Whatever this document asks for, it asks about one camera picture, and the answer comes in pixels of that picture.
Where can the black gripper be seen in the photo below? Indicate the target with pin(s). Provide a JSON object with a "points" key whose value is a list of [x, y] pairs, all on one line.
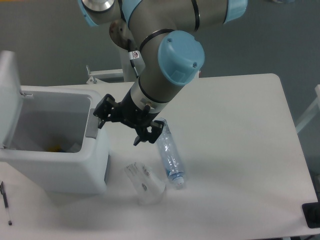
{"points": [[107, 110]]}

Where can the white push-lid trash can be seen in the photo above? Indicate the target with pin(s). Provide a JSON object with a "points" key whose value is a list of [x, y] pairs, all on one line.
{"points": [[50, 134]]}

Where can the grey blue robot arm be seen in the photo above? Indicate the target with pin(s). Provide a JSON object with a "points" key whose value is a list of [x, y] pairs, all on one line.
{"points": [[163, 32]]}

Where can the crushed clear plastic bottle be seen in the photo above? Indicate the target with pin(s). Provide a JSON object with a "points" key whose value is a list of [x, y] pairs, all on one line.
{"points": [[170, 157]]}

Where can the clear plastic cup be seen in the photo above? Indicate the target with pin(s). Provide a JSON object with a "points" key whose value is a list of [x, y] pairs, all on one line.
{"points": [[149, 188]]}

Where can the black pen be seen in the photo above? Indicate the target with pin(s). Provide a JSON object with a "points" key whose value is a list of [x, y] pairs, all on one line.
{"points": [[6, 204]]}

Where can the black device at table edge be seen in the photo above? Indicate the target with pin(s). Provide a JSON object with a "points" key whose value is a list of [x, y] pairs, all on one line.
{"points": [[311, 213]]}

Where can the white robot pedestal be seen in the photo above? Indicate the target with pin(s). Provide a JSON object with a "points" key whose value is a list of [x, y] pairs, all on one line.
{"points": [[132, 63]]}

